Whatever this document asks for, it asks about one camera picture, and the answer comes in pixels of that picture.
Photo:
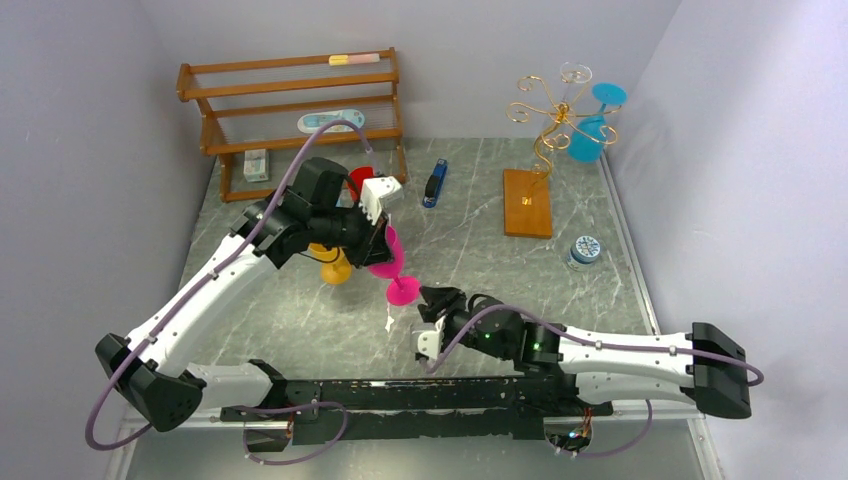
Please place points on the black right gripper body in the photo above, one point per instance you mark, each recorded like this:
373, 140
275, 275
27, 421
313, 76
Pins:
448, 312

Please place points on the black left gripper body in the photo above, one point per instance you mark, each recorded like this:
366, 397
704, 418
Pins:
365, 234

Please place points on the pink plastic wine glass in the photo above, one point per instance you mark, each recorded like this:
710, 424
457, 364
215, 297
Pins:
402, 290

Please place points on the yellow plastic wine glass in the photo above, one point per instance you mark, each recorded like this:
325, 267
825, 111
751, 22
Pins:
335, 269

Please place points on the red plastic wine glass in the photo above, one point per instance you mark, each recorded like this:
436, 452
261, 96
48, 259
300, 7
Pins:
355, 180

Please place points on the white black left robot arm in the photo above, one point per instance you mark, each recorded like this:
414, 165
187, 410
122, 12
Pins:
153, 366

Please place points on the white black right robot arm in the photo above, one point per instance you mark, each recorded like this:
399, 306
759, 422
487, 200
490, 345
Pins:
703, 367

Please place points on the wooden shelf rack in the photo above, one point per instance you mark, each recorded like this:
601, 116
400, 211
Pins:
276, 104

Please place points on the blue hanging wine glass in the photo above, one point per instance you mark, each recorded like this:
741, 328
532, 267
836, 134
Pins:
592, 134

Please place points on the clear wine glass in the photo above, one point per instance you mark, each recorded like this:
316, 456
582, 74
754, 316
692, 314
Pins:
576, 78

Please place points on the blue stapler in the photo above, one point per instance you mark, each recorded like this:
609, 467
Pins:
435, 184

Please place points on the small teal white box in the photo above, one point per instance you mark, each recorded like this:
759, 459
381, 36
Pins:
255, 166

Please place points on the blue white oval package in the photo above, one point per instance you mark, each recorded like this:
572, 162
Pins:
331, 120

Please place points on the yellow pink eraser bar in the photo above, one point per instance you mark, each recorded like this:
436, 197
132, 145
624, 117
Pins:
353, 59

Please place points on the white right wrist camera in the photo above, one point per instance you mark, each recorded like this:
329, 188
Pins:
426, 340

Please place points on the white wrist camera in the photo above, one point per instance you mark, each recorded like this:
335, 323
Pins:
426, 340
376, 194

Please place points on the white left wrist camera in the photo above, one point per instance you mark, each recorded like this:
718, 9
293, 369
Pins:
376, 194

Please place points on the gold wire wine glass rack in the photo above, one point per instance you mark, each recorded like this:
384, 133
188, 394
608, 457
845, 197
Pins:
526, 192

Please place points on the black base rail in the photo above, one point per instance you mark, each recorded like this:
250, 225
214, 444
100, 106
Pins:
390, 409

